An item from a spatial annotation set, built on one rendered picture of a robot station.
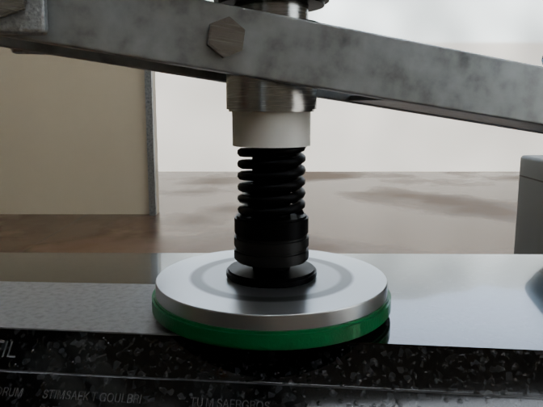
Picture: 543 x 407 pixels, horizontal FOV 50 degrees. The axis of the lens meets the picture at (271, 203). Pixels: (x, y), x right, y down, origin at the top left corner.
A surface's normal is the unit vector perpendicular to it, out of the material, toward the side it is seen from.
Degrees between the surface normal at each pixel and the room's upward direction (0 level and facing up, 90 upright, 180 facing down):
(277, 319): 90
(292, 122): 90
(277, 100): 90
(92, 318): 0
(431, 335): 0
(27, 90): 90
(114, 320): 0
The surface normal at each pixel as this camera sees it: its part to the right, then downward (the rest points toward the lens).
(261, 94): -0.24, 0.16
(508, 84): 0.25, 0.16
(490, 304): 0.00, -0.99
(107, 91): 0.00, 0.16
